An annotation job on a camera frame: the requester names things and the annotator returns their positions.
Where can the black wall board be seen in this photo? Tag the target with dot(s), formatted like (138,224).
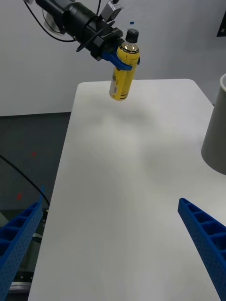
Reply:
(222,28)

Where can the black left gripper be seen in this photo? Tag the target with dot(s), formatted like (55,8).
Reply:
(106,41)

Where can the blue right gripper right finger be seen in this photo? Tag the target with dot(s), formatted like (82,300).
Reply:
(209,244)

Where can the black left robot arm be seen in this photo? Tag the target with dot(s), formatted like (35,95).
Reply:
(75,16)

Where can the yellow bottle with black cap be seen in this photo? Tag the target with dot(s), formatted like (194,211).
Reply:
(122,82)

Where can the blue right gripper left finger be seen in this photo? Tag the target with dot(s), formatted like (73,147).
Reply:
(21,237)

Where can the grey plastic waste bin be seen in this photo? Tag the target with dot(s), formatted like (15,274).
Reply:
(216,141)

